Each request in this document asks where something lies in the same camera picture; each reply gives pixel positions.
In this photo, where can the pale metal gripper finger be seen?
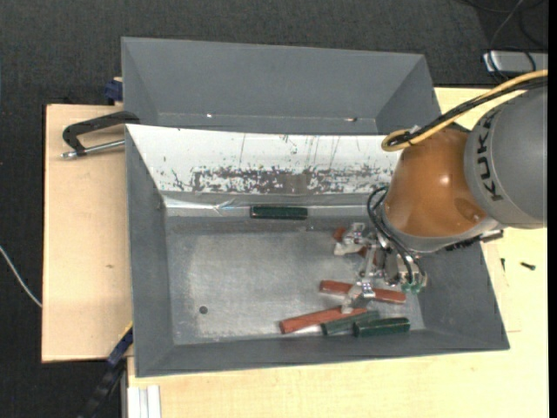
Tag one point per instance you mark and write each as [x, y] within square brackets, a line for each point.
[364, 291]
[353, 237]

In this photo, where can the red-brown flat block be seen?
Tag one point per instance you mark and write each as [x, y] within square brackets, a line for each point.
[335, 287]
[304, 321]

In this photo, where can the dark green flat block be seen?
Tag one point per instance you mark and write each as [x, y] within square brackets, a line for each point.
[344, 324]
[278, 212]
[383, 327]

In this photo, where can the grey metal bin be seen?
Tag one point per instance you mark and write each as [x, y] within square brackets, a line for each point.
[261, 277]

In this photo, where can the small black screw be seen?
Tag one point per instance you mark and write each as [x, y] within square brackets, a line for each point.
[528, 266]

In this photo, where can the pale flat board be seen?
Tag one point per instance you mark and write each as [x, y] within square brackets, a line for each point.
[82, 242]

